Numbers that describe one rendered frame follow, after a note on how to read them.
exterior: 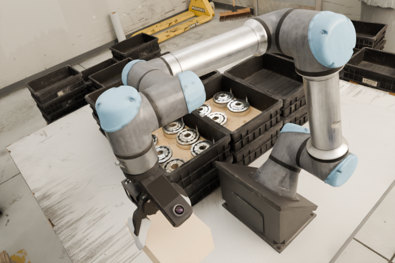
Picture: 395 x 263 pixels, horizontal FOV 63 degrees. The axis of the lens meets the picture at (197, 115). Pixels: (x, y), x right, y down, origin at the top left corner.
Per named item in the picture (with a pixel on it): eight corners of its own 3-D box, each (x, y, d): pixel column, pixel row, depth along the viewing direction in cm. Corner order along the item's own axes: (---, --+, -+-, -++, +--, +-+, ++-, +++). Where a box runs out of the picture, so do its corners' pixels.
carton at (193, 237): (214, 248, 72) (210, 228, 68) (173, 287, 67) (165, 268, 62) (172, 208, 83) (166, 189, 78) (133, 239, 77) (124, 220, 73)
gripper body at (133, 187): (155, 180, 74) (141, 141, 67) (178, 200, 68) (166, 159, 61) (127, 201, 70) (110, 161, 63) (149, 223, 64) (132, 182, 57)
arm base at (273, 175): (300, 197, 112) (313, 172, 111) (283, 198, 101) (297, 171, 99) (265, 175, 122) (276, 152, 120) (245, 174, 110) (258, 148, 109)
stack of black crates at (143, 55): (152, 70, 350) (141, 31, 324) (168, 78, 330) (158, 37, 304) (121, 87, 331) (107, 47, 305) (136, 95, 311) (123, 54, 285)
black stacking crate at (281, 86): (325, 93, 154) (327, 73, 147) (284, 122, 141) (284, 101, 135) (263, 69, 181) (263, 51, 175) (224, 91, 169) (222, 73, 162)
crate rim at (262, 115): (284, 104, 136) (284, 100, 134) (233, 139, 123) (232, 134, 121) (222, 76, 163) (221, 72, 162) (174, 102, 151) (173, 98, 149)
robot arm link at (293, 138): (283, 155, 118) (298, 122, 117) (312, 173, 108) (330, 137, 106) (263, 150, 111) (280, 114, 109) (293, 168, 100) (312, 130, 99)
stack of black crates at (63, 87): (86, 104, 313) (68, 64, 287) (100, 115, 293) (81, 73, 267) (46, 125, 294) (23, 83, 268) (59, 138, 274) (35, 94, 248)
